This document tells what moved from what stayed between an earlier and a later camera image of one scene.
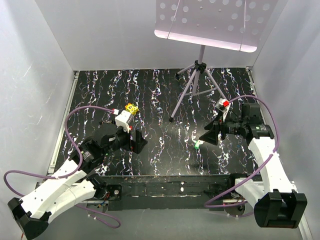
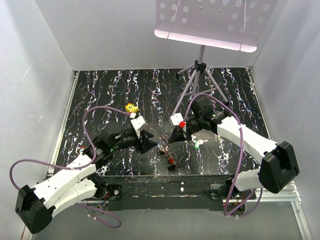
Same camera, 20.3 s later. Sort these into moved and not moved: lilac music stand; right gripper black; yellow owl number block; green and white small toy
Moved: right gripper black
Not moved: lilac music stand; green and white small toy; yellow owl number block
